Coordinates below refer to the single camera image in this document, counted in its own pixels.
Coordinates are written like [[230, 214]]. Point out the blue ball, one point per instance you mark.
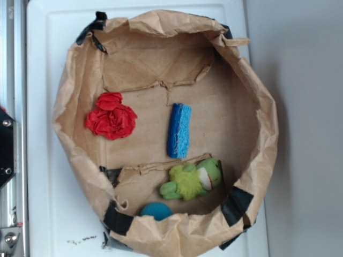
[[158, 210]]

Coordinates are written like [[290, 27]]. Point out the metal rail frame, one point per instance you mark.
[[14, 210]]

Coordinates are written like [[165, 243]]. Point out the green plush frog toy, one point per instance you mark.
[[188, 180]]

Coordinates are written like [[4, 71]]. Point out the blue sponge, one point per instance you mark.
[[178, 140]]

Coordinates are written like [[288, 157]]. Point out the black mounting bracket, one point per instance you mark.
[[7, 148]]

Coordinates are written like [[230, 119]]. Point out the brown paper bag bin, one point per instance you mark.
[[155, 60]]

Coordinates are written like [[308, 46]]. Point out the red crumpled cloth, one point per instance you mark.
[[111, 118]]

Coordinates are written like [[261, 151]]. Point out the white plastic tray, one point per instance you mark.
[[61, 221]]

